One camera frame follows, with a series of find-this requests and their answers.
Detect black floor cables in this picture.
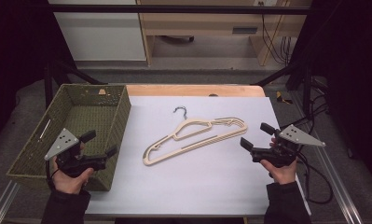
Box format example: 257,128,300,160
279,76,331,135

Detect black metal stand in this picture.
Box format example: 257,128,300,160
43,58,107,109
251,59,314,117

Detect black curtain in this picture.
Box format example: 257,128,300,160
294,0,372,190
0,0,77,153

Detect yellow and black tool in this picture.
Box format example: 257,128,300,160
275,91,294,105

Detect person's left hand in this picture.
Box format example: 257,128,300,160
51,142,95,196

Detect white board sheet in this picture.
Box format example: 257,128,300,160
85,95,312,217

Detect person's right hand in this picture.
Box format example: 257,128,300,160
259,137,299,185

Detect aluminium rail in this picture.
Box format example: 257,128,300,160
0,181,21,224
289,92,365,224

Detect black hanging wall cables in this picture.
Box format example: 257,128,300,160
258,1,293,67

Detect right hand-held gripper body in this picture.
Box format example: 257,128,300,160
251,124,326,168

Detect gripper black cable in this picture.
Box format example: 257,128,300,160
45,159,61,189
295,151,335,205

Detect green woven basket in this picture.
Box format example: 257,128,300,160
6,83,132,192

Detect white cabinet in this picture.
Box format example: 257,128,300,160
48,0,147,63

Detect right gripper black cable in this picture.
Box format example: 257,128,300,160
295,151,335,205

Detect black horizontal frame bar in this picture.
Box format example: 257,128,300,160
48,4,312,16

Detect light wooden desk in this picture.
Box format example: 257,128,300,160
136,0,312,67

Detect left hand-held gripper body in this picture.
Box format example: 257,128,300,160
44,128,109,179

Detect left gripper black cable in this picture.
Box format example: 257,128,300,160
45,159,61,189

